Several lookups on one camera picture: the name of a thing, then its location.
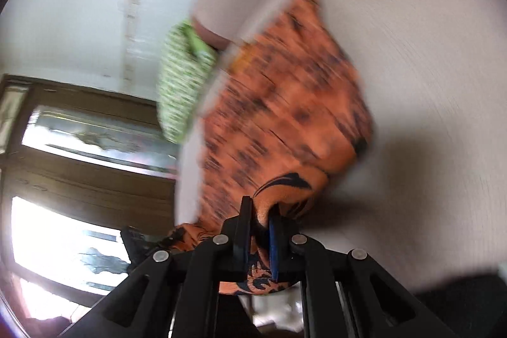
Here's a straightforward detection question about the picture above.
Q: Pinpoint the pink bolster pillow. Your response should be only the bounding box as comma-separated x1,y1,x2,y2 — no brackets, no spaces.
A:
193,0,240,50

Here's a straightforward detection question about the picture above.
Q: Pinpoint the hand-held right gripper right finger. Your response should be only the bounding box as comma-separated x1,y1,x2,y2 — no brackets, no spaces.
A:
268,203,448,338

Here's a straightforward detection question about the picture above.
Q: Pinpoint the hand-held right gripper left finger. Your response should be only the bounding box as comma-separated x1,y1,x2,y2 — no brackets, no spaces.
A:
59,196,254,338

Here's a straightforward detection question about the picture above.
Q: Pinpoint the green patterned pillow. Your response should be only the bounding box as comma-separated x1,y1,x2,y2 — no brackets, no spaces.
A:
156,19,219,144

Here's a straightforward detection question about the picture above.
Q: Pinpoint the orange floral cloth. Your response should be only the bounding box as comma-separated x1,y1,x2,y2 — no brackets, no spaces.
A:
170,0,375,297

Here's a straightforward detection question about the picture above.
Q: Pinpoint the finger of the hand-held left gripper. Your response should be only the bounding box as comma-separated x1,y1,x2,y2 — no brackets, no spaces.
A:
120,226,175,264

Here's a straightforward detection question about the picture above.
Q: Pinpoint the pink striped bed sheet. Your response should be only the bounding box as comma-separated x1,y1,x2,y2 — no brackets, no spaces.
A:
176,0,507,293

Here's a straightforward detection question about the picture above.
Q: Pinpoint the wooden door with glass panes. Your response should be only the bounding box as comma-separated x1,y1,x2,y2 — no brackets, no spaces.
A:
0,74,180,323

